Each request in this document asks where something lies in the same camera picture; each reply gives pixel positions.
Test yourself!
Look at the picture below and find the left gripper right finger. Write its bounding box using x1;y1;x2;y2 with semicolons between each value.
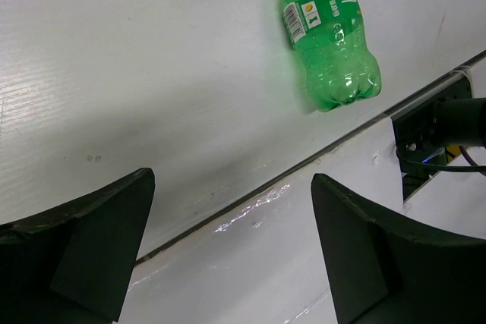
311;174;485;323

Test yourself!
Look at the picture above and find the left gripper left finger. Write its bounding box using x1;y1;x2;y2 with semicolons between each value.
1;168;155;323

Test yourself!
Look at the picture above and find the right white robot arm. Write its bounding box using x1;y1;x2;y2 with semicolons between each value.
431;98;485;146

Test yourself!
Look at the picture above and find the green bottle lower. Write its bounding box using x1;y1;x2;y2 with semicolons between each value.
281;0;382;112

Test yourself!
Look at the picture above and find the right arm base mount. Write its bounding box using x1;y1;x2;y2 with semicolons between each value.
392;77;485;199

